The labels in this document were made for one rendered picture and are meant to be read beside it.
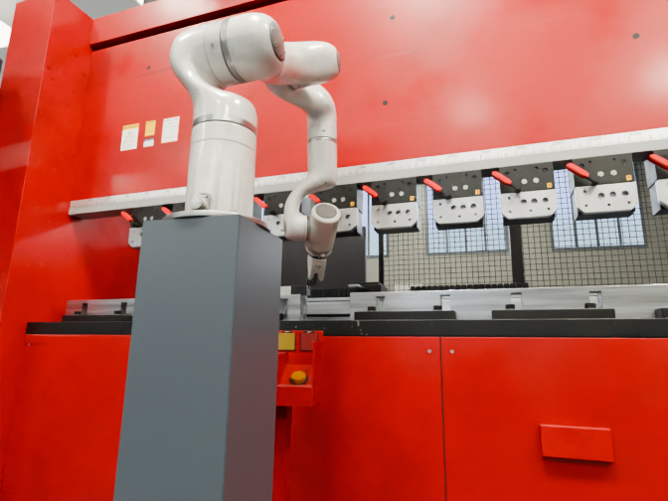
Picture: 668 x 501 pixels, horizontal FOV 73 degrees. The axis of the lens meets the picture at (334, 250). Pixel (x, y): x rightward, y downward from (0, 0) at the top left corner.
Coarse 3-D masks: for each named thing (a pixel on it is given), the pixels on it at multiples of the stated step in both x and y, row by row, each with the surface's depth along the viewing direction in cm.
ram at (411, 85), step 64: (320, 0) 172; (384, 0) 162; (448, 0) 154; (512, 0) 146; (576, 0) 139; (640, 0) 133; (128, 64) 200; (384, 64) 157; (448, 64) 149; (512, 64) 142; (576, 64) 135; (640, 64) 129; (384, 128) 152; (448, 128) 144; (512, 128) 138; (576, 128) 131; (640, 128) 126; (128, 192) 185; (256, 192) 164
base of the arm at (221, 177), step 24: (192, 144) 81; (216, 144) 78; (240, 144) 80; (192, 168) 79; (216, 168) 77; (240, 168) 79; (192, 192) 78; (216, 192) 76; (240, 192) 78; (168, 216) 74; (192, 216) 72
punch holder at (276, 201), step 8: (272, 192) 162; (280, 192) 160; (288, 192) 159; (264, 200) 162; (272, 200) 161; (280, 200) 160; (304, 200) 159; (272, 208) 160; (280, 208) 159; (304, 208) 159; (264, 216) 160; (272, 216) 159; (280, 216) 158; (272, 224) 158; (280, 224) 157; (272, 232) 158; (280, 232) 157; (288, 240) 163
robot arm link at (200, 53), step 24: (216, 24) 84; (192, 48) 84; (216, 48) 83; (192, 72) 84; (216, 72) 86; (192, 96) 83; (216, 96) 80; (240, 96) 82; (216, 120) 79; (240, 120) 81
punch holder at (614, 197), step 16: (576, 160) 129; (592, 160) 128; (608, 160) 127; (624, 160) 126; (576, 176) 129; (592, 176) 127; (608, 176) 126; (624, 176) 124; (576, 192) 127; (592, 192) 126; (608, 192) 125; (624, 192) 125; (576, 208) 128; (592, 208) 125; (608, 208) 124; (624, 208) 122
